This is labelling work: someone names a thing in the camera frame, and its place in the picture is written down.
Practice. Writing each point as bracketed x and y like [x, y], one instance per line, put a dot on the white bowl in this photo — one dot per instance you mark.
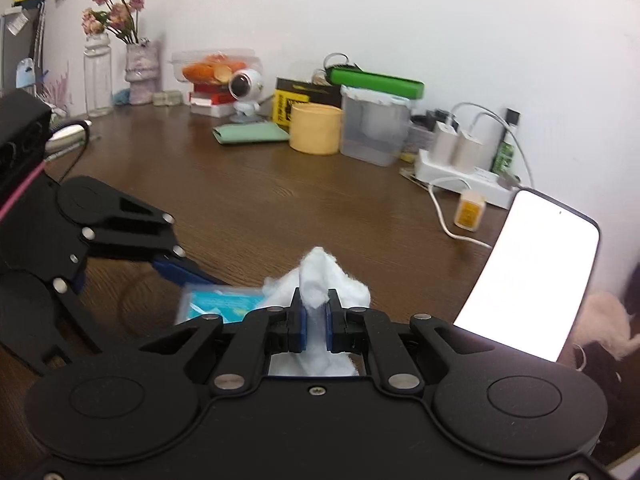
[64, 137]

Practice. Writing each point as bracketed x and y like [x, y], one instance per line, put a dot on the clear snack clamshell box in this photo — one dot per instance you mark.
[212, 66]

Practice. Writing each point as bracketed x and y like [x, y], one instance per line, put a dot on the green cylindrical case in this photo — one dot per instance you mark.
[353, 78]

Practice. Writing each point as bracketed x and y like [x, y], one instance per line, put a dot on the yellow round cup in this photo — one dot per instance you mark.
[315, 129]

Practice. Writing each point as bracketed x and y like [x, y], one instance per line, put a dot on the white charger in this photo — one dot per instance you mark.
[467, 153]
[445, 141]

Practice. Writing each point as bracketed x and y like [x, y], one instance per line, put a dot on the pink textured vase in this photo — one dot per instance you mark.
[142, 71]

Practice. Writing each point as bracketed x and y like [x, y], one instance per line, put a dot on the white cotton wad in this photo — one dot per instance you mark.
[318, 272]

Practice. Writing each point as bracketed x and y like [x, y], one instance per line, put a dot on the red white boxes stack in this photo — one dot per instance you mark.
[212, 100]

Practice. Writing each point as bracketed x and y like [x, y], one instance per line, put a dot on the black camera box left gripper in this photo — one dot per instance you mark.
[24, 129]

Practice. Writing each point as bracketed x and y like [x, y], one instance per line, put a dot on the black yellow Yunmo box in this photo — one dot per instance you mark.
[289, 92]

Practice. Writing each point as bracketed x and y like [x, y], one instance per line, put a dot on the clear dental floss pick box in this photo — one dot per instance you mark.
[232, 304]

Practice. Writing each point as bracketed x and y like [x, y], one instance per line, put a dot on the green folded cloth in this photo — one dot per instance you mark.
[250, 133]

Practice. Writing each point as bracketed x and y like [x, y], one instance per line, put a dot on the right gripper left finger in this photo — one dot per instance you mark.
[265, 333]

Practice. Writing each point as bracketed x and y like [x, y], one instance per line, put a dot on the smartphone with white screen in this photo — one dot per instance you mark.
[535, 278]

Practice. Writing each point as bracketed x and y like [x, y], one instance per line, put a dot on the white charger right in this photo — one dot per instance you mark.
[467, 153]

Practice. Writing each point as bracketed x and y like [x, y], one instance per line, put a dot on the clear plastic storage container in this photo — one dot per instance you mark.
[375, 125]

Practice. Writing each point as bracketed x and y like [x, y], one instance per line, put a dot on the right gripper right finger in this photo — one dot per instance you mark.
[372, 335]

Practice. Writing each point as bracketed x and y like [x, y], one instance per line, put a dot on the small grey green block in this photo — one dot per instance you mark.
[167, 98]

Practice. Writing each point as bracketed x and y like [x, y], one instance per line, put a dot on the pink dried flowers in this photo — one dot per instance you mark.
[119, 17]

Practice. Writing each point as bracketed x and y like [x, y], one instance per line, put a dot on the white astronaut figurine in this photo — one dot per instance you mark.
[246, 87]

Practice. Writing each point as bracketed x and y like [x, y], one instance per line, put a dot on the yellow white plug adapter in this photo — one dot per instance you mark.
[470, 210]

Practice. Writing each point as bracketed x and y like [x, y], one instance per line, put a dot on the white charger left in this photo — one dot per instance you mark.
[445, 141]

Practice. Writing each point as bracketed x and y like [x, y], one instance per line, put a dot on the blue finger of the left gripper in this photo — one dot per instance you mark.
[184, 272]

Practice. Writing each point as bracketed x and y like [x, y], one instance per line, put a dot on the clear glass bottle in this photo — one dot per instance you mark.
[98, 75]

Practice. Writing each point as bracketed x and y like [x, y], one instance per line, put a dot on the white power strip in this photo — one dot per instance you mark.
[450, 179]

